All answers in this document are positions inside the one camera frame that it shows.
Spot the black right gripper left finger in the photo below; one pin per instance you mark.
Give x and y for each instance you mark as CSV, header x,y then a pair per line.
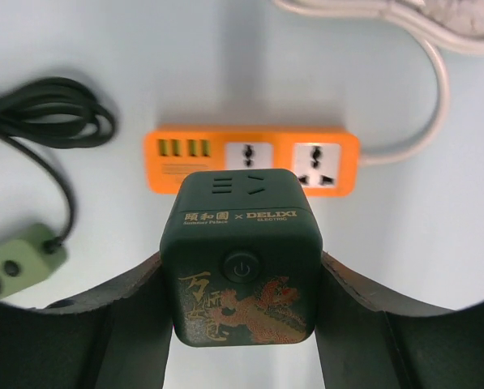
x,y
115,335

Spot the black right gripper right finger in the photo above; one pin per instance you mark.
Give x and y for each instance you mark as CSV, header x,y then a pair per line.
x,y
370,336

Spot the dark green cube socket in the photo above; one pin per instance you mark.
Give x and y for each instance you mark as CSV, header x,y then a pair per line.
x,y
241,255

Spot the green power strip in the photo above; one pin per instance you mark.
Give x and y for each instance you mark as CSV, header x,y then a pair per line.
x,y
30,257

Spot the orange power strip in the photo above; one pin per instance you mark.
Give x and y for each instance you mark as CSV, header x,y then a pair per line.
x,y
325,159

